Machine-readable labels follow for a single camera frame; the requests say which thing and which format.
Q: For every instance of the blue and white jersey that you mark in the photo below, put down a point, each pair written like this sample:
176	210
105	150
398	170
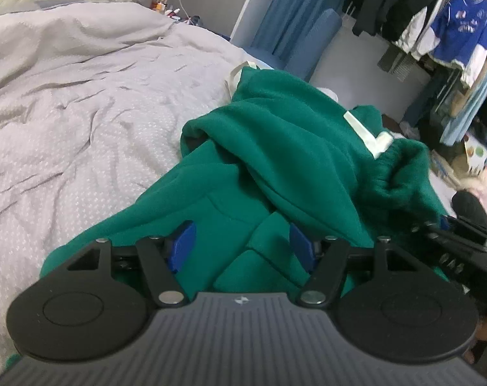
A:
460	28

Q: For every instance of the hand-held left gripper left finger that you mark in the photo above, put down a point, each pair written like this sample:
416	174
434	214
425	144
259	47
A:
181	245

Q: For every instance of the blue curtain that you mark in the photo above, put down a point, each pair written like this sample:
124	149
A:
295	8

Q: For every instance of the black hanging coat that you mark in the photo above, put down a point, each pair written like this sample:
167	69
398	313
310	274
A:
396	4

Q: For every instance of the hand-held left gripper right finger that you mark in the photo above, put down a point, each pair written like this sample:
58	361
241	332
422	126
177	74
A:
301	245

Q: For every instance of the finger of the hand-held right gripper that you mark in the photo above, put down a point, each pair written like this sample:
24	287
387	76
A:
448	239

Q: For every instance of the grey-green hanging garment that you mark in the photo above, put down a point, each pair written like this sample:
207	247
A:
394	60

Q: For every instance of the dark cloth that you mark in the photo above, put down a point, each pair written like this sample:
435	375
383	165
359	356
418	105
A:
470	208

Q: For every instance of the blue upholstered chair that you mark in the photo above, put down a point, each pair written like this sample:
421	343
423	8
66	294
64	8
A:
315	44

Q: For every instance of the colourful printed box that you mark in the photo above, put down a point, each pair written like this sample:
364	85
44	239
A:
478	155

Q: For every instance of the white hanging garment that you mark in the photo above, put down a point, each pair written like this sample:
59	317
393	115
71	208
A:
418	36

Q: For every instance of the green fleece jacket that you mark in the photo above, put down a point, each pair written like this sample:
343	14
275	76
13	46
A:
287	136

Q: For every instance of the orange label bottle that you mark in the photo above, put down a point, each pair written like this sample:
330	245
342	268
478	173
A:
160	4

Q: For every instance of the white sneaker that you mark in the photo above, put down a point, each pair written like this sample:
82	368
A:
410	130

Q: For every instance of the grey bed duvet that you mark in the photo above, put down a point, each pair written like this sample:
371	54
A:
86	108

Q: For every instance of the blue hanging jeans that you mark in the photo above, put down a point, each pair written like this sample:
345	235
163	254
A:
422	96

